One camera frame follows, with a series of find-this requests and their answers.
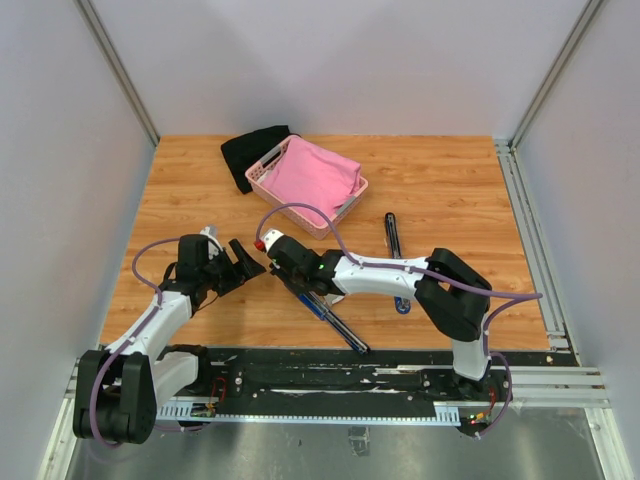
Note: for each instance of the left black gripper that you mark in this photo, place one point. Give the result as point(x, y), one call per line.
point(238, 272)

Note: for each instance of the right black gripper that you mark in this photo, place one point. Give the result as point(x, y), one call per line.
point(280, 273)

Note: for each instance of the silver staple strips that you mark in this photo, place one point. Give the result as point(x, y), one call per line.
point(333, 299)

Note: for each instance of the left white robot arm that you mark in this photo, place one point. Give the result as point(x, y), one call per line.
point(121, 387)

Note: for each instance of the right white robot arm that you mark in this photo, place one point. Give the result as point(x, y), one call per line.
point(451, 293)

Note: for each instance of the pink plastic basket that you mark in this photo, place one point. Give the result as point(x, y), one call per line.
point(309, 218)

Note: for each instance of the pink folded cloth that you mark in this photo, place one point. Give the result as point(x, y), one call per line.
point(310, 174)

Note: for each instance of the black folded cloth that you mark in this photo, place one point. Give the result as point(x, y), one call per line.
point(242, 152)

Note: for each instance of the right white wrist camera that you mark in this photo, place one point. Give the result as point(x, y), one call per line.
point(265, 241)

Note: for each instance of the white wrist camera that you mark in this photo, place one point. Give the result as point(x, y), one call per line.
point(265, 241)
point(214, 246)

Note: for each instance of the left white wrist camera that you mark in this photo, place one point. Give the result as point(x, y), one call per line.
point(214, 246)

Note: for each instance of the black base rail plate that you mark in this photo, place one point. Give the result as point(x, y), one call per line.
point(347, 390)

